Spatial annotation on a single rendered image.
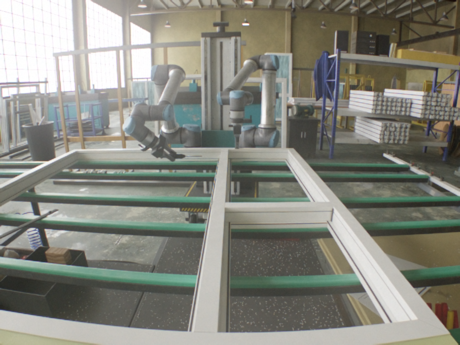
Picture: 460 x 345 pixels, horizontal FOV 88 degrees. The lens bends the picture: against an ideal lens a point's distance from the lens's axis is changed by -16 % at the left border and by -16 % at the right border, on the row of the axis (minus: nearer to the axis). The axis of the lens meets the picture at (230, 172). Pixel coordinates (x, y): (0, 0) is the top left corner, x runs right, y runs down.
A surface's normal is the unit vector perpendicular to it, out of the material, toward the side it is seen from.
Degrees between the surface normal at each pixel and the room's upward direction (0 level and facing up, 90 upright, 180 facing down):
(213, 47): 90
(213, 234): 0
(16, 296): 90
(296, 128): 90
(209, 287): 0
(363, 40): 90
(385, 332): 0
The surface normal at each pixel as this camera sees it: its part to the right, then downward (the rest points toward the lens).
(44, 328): 0.00, -0.95
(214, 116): -0.10, 0.30
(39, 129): 0.63, 0.30
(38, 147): 0.39, 0.35
